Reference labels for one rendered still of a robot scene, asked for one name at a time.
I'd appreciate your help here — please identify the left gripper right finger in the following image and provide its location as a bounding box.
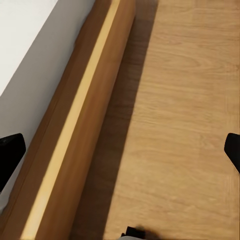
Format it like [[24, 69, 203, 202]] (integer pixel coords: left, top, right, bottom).
[[223, 133, 240, 173]]

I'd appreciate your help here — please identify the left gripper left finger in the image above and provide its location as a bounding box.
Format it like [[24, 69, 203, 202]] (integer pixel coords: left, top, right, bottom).
[[0, 133, 26, 193]]

